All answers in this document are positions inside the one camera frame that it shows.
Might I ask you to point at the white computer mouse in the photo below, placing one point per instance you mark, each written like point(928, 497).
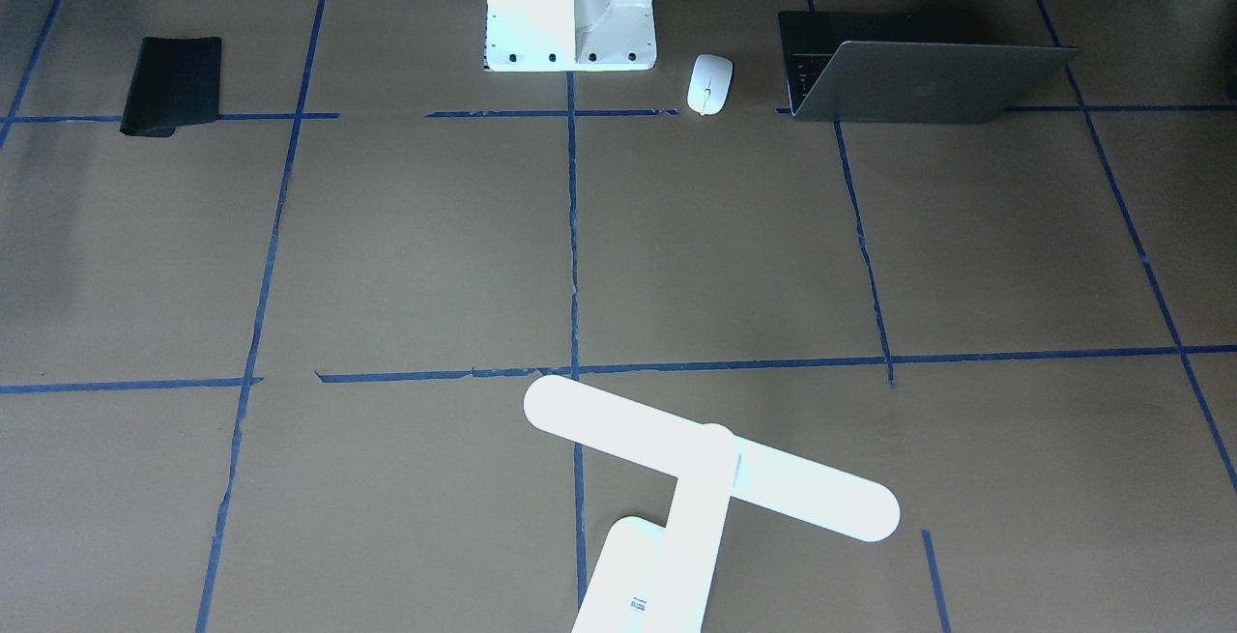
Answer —
point(709, 84)

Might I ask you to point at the grey laptop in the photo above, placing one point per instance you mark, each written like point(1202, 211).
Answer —
point(916, 68)

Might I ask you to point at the black mouse pad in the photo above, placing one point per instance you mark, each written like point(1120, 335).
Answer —
point(176, 83)

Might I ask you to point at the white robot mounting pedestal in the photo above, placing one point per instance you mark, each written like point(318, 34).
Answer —
point(569, 35)

